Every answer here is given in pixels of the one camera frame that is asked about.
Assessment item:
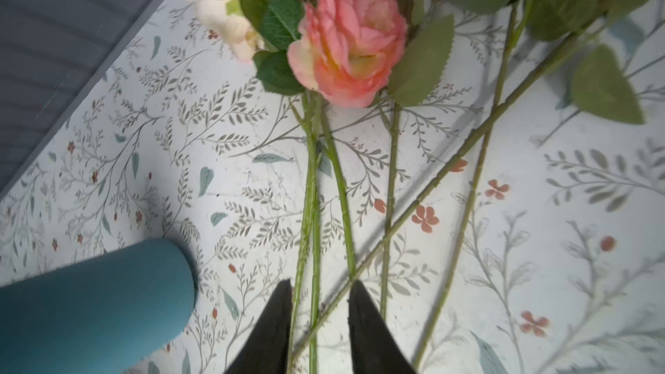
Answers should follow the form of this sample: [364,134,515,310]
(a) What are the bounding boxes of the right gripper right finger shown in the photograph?
[348,281,416,374]

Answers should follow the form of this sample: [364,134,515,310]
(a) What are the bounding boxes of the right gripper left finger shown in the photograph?
[225,280,293,374]

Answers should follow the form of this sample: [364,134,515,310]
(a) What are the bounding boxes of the teal ceramic vase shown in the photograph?
[1,239,196,373]

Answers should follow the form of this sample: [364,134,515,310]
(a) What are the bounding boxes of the peach pink peony stem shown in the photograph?
[251,0,458,323]

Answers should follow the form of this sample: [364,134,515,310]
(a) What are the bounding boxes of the pink peony flower bunch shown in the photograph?
[190,0,648,372]

